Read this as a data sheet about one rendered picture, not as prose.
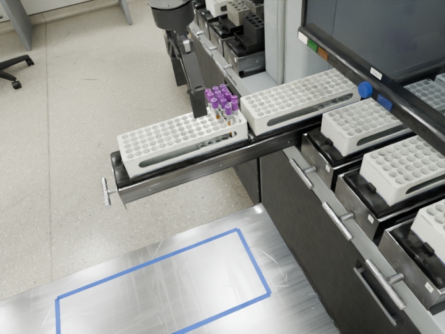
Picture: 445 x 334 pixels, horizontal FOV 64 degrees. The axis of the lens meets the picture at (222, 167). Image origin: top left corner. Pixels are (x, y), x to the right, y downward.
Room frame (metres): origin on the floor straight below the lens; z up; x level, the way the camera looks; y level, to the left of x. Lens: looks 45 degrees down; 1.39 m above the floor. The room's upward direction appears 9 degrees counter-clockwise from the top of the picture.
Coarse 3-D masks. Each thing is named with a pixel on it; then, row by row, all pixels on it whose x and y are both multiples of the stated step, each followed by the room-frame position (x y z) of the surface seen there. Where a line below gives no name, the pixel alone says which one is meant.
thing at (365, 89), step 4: (360, 84) 0.55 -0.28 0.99; (364, 84) 0.55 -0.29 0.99; (368, 84) 0.54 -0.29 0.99; (360, 88) 0.55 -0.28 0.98; (364, 88) 0.54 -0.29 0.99; (368, 88) 0.54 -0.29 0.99; (360, 92) 0.55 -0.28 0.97; (364, 92) 0.54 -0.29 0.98; (368, 92) 0.53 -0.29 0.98; (364, 96) 0.54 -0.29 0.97; (368, 96) 0.53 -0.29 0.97
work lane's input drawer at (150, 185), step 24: (312, 120) 0.68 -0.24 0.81; (240, 144) 0.63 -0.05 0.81; (264, 144) 0.64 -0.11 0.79; (288, 144) 0.65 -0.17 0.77; (120, 168) 0.61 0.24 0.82; (168, 168) 0.59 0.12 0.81; (192, 168) 0.59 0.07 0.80; (216, 168) 0.61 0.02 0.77; (120, 192) 0.55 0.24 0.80; (144, 192) 0.56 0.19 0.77
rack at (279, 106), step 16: (304, 80) 0.79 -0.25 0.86; (320, 80) 0.77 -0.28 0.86; (336, 80) 0.76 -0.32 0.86; (256, 96) 0.75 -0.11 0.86; (272, 96) 0.74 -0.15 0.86; (288, 96) 0.74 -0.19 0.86; (304, 96) 0.73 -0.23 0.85; (320, 96) 0.70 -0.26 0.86; (336, 96) 0.71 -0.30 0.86; (352, 96) 0.72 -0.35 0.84; (256, 112) 0.68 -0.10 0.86; (272, 112) 0.67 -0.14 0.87; (288, 112) 0.67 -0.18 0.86; (304, 112) 0.72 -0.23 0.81; (320, 112) 0.70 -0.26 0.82; (256, 128) 0.66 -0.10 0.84; (272, 128) 0.66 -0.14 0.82
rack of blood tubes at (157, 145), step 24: (168, 120) 0.70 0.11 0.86; (192, 120) 0.69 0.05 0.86; (216, 120) 0.67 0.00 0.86; (240, 120) 0.66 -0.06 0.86; (120, 144) 0.64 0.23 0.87; (144, 144) 0.63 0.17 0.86; (168, 144) 0.62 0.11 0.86; (192, 144) 0.66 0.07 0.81; (216, 144) 0.63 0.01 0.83; (144, 168) 0.59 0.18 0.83
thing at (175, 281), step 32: (224, 224) 0.41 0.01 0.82; (256, 224) 0.39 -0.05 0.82; (128, 256) 0.37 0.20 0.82; (160, 256) 0.36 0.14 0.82; (192, 256) 0.35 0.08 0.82; (224, 256) 0.34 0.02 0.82; (256, 256) 0.33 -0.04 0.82; (288, 256) 0.32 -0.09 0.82; (32, 288) 0.33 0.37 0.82; (64, 288) 0.32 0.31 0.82; (96, 288) 0.31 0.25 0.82; (128, 288) 0.30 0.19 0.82; (160, 288) 0.29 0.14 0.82; (192, 288) 0.28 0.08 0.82; (224, 288) 0.28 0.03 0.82; (256, 288) 0.27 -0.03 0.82; (288, 288) 0.26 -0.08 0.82; (0, 320) 0.28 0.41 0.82; (32, 320) 0.27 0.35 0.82; (64, 320) 0.26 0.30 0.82; (96, 320) 0.26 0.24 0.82; (128, 320) 0.25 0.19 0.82; (160, 320) 0.24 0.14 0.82; (192, 320) 0.23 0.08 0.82; (224, 320) 0.22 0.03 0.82; (256, 320) 0.22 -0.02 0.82; (288, 320) 0.21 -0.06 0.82; (320, 320) 0.20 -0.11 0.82
